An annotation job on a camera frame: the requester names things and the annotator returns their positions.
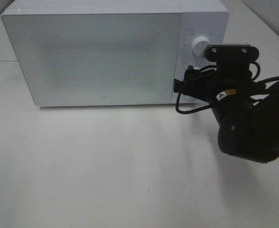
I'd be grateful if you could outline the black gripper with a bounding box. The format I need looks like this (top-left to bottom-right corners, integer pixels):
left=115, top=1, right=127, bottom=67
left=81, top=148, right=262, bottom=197
left=173, top=61, right=267, bottom=105

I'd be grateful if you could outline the round white door button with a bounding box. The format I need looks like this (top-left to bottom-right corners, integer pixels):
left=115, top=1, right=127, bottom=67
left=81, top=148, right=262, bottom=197
left=181, top=95, right=199, bottom=104

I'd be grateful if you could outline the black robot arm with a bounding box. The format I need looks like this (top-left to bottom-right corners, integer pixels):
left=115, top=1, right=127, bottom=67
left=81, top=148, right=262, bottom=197
left=174, top=62, right=279, bottom=163

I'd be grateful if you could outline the white microwave oven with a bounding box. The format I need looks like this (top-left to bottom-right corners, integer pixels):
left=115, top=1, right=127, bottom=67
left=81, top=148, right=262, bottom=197
left=1, top=0, right=230, bottom=104

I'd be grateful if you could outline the black camera cable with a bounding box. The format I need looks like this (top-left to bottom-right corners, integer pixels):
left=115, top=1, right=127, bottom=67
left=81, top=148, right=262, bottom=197
left=175, top=61, right=279, bottom=115

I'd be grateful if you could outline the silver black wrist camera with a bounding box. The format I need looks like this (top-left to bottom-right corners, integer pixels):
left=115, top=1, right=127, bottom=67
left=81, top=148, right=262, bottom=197
left=202, top=43, right=260, bottom=64

